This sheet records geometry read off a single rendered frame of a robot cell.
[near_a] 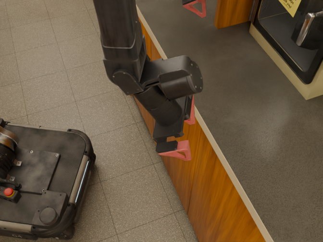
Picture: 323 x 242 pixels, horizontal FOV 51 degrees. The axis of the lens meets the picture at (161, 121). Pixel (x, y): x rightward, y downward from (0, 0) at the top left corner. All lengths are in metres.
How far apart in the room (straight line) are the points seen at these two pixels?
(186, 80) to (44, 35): 2.27
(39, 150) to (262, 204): 1.21
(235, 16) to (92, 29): 1.71
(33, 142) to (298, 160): 1.31
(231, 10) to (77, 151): 1.00
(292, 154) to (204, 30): 0.52
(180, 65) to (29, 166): 1.26
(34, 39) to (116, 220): 1.57
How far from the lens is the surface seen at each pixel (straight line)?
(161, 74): 0.58
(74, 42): 2.66
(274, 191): 0.85
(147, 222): 1.78
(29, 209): 1.65
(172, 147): 0.66
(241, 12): 1.21
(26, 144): 1.83
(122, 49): 0.53
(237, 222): 1.05
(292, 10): 0.98
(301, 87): 1.04
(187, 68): 0.57
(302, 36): 0.89
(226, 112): 0.95
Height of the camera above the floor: 1.67
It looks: 54 degrees down
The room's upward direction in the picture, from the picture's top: straight up
